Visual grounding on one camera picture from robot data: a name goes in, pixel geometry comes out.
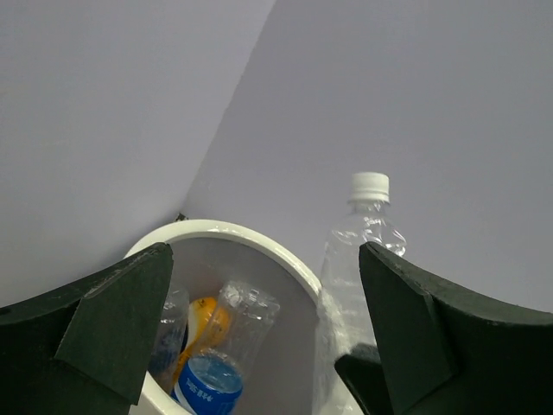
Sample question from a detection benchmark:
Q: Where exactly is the blue label water bottle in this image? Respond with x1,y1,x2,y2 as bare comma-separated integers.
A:
170,354,244,415

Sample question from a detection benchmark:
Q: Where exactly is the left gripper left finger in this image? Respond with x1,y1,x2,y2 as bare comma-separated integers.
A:
1,243,174,414

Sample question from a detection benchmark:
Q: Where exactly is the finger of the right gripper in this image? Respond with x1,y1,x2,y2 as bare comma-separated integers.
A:
334,343,393,415

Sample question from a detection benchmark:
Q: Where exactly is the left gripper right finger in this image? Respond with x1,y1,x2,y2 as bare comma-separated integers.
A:
359,243,552,414

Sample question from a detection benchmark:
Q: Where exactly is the white round bin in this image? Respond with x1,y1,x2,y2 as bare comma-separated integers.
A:
128,220,350,414

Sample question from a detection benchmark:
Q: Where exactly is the clear bottle white cap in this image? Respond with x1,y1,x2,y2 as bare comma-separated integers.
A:
148,288,189,393

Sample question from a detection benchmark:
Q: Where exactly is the clear ribbed bottle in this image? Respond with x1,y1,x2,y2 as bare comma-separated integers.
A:
312,172,406,414
206,280,280,376

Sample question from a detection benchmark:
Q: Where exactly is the orange milk tea bottle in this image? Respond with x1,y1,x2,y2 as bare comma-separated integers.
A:
172,297,230,386

